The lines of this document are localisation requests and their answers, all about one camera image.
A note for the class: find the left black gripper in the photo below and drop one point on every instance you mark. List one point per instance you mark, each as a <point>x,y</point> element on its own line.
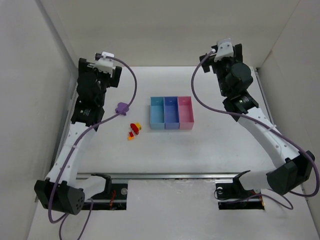
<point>116,76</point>

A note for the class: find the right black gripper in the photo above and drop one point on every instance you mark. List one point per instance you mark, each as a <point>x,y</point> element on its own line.
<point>238,50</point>

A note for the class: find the purple lego piece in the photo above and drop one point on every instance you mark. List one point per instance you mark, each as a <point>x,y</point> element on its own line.
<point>122,108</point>

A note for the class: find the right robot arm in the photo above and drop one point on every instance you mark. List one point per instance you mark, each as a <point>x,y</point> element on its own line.
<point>292,166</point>

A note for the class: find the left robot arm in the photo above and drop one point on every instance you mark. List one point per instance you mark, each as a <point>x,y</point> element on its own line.
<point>60,191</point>

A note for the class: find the yellow lego piece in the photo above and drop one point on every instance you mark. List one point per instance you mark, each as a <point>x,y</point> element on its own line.
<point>138,126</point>

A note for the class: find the red lego piece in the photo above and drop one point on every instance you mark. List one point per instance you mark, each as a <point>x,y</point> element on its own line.
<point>134,129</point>

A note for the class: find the pink container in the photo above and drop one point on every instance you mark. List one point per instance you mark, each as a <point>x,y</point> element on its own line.
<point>186,115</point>

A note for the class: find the light blue container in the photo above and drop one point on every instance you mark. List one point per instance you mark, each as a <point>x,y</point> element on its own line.
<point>157,113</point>

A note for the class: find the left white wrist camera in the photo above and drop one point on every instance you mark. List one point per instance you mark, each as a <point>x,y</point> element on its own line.
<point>104,63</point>

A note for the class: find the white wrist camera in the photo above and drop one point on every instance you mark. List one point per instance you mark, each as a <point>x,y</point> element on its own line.
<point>224,49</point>
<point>104,63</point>

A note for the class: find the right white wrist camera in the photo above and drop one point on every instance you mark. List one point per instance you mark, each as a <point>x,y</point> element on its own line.
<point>224,49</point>

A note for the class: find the aluminium rail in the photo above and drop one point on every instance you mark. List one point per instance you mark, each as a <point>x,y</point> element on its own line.
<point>167,176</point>

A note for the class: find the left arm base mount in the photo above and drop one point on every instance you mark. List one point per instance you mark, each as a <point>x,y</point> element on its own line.
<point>116,200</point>

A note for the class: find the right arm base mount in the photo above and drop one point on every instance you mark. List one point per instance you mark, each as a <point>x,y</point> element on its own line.
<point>232,196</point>

